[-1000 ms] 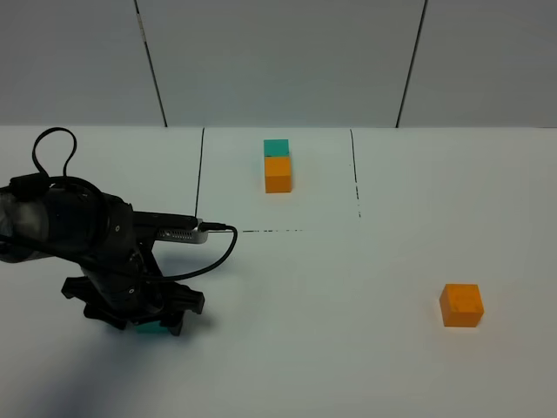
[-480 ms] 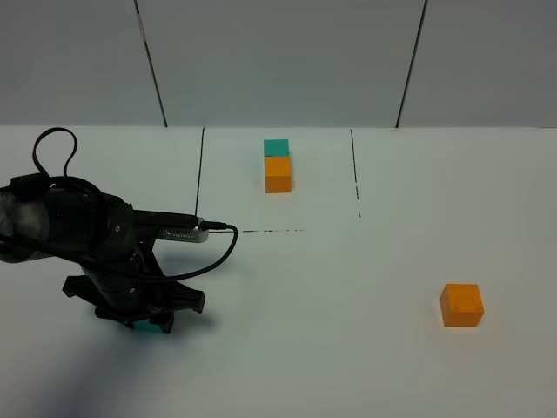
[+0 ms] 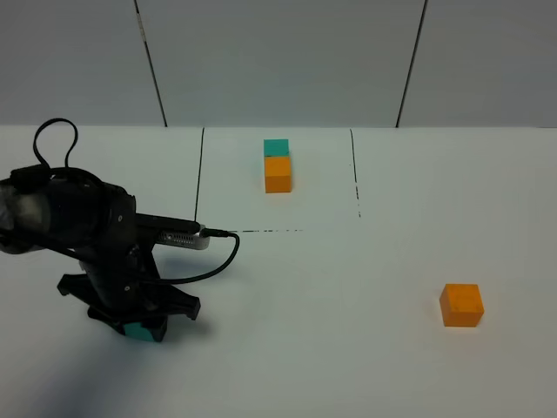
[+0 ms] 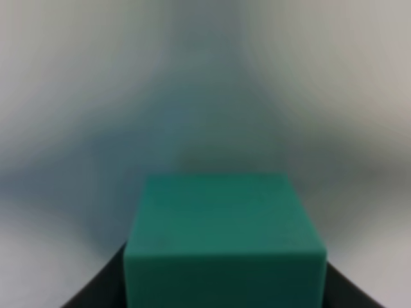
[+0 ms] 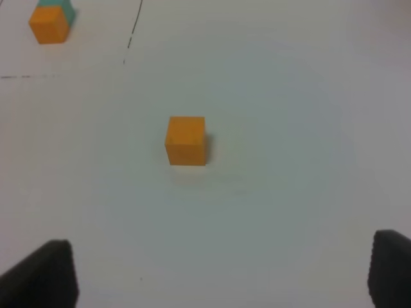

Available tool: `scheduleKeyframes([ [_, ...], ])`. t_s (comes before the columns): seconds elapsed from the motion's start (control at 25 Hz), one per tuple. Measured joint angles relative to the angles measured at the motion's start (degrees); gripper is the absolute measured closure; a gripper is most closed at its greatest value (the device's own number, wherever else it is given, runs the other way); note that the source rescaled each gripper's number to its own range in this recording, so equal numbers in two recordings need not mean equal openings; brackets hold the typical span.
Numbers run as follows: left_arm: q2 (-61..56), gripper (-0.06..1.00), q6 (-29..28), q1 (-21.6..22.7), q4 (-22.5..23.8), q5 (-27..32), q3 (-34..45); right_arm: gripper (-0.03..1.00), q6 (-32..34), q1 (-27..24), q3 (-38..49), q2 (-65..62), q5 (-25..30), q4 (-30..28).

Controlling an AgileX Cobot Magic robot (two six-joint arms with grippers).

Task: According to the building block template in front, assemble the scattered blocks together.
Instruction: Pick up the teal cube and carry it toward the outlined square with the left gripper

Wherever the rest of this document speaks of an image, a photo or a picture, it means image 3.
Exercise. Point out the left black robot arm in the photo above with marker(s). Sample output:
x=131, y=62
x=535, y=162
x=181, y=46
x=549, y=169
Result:
x=73, y=212

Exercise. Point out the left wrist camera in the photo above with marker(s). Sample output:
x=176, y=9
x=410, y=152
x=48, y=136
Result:
x=157, y=230

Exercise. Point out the orange template block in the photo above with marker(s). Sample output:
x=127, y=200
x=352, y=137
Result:
x=278, y=174

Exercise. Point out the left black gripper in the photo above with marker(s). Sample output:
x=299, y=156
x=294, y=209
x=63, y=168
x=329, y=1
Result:
x=120, y=281

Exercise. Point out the teal template block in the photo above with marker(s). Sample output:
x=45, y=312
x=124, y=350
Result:
x=276, y=147

